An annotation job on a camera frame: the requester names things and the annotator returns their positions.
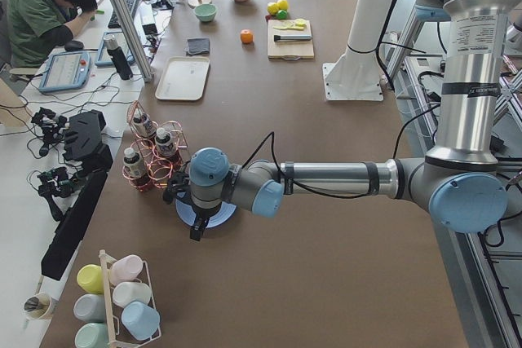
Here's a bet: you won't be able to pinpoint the pink plastic cup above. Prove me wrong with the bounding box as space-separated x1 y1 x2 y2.
108 254 143 285

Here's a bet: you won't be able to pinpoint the blue teach pendant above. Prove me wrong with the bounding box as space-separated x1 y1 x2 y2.
38 51 91 93
95 30 135 68

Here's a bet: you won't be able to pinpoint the dark drink bottle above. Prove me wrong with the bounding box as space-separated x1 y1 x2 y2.
123 147 148 179
132 112 155 138
155 127 175 158

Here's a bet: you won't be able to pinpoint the light blue plastic cup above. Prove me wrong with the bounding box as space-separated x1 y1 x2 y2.
121 302 160 341

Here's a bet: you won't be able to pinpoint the paper cup with tools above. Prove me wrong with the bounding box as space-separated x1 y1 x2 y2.
23 293 57 320

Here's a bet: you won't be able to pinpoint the black computer mouse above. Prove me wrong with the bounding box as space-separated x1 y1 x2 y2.
64 40 84 51

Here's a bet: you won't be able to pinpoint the black keyboard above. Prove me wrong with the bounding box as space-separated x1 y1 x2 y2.
108 0 141 29

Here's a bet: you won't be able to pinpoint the orange fruit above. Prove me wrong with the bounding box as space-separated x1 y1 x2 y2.
240 29 254 44

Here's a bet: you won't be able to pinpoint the black handled knife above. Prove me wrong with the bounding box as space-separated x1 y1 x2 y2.
273 34 312 42

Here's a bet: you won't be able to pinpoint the green ceramic bowl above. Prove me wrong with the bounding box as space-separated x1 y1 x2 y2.
193 3 217 23

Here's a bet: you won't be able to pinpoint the white wire cup rack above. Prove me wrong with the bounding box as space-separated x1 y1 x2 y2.
99 249 162 347

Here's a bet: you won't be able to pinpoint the pale green plastic cup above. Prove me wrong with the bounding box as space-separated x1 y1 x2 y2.
74 323 108 348

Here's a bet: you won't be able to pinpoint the beige plastic tray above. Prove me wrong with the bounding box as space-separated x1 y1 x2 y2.
155 56 210 101

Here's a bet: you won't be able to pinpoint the yellow plastic cup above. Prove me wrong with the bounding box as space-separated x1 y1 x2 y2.
77 264 104 294

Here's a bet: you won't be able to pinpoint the blue plastic plate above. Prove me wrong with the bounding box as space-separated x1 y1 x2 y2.
175 193 237 228

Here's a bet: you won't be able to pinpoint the grey plastic cup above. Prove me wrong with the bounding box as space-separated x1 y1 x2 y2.
73 293 106 323

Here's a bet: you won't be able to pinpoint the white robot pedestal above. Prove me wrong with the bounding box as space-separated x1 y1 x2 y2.
323 0 395 101

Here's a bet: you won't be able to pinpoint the yellow lemon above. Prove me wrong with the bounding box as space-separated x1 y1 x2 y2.
267 2 280 15
276 0 289 11

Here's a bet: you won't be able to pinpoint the black thermos bottle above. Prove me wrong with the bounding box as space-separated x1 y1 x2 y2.
104 35 133 80

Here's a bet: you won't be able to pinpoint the aluminium frame post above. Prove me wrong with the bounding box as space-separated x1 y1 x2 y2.
110 0 153 82

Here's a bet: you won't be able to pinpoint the copper wire bottle holder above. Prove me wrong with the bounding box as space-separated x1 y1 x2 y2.
122 100 188 192

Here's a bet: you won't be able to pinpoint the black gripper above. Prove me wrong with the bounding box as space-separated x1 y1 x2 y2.
190 204 216 241

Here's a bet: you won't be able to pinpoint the seated person in green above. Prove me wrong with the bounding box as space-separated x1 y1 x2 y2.
7 0 97 68

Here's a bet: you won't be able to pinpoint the sliced lemon pieces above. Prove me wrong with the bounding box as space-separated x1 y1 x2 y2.
273 19 307 31

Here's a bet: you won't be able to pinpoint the dark drink bottle front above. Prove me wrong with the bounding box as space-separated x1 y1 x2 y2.
123 147 148 179

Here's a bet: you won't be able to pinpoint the grey folded cloth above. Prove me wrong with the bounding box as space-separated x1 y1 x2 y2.
186 37 210 56

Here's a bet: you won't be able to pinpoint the wooden cutting board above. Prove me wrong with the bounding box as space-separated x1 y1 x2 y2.
268 20 315 59

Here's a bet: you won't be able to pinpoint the dark drink bottle middle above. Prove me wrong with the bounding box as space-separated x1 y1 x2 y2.
155 127 175 158

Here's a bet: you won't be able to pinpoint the white plastic cup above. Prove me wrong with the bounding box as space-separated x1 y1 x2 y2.
112 281 152 308

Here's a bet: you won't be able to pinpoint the green lime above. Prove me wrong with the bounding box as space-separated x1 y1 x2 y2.
276 10 288 20

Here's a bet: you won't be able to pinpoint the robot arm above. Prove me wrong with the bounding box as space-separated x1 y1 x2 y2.
186 0 520 240

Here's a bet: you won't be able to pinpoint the black spare gripper parts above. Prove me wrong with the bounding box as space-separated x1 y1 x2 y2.
31 107 69 157

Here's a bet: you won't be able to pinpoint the dark drink bottle back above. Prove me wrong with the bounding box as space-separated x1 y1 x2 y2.
132 112 155 138

